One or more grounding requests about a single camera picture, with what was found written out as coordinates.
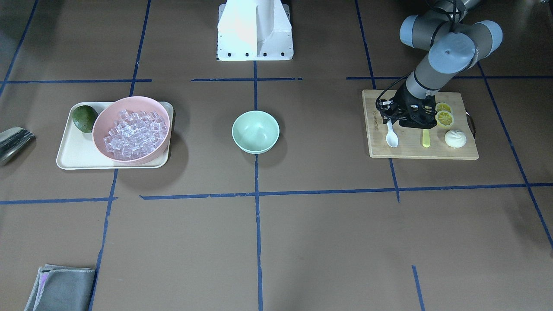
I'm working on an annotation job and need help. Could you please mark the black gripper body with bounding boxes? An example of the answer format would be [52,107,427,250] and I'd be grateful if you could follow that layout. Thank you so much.
[376,83,437,130]

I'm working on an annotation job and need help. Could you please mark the white plastic spoon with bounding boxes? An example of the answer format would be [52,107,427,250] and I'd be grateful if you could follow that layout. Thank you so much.
[385,119,399,148]

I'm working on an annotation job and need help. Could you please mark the steel ice scoop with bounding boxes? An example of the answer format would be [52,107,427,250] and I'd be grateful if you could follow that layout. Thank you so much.
[0,127,36,167]

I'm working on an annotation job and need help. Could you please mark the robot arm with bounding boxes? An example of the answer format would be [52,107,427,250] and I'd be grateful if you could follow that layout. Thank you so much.
[375,0,503,129]

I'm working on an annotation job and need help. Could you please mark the mint green bowl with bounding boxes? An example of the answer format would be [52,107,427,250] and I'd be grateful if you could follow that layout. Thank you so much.
[232,111,280,154]

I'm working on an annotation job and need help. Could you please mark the pink bowl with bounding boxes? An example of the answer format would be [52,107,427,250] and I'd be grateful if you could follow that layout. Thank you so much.
[92,96,174,168]

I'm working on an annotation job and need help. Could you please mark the clear ice cubes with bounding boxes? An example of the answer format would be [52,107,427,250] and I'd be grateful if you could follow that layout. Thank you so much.
[103,109,168,161]

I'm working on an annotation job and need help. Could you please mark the yellow plastic knife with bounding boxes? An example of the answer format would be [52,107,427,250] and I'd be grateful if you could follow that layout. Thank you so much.
[421,129,431,148]

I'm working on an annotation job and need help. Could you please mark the wooden cutting board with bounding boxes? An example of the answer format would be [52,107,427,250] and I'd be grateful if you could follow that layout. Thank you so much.
[362,90,479,160]

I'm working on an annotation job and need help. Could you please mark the upper lemon slice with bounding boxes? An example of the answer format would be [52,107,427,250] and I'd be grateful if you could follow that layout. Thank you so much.
[435,110,455,129]

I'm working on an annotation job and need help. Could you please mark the green lime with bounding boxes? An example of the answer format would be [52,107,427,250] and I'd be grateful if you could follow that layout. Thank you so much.
[71,105,99,133]

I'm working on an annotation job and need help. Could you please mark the beige plastic tray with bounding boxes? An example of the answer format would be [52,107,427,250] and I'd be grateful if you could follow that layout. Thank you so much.
[57,101,171,170]

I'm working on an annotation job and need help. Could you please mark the folded grey cloth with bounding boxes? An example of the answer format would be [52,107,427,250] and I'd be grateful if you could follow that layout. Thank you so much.
[24,264,95,311]

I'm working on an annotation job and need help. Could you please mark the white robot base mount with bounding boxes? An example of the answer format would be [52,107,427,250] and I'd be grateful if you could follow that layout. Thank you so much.
[216,0,294,61]

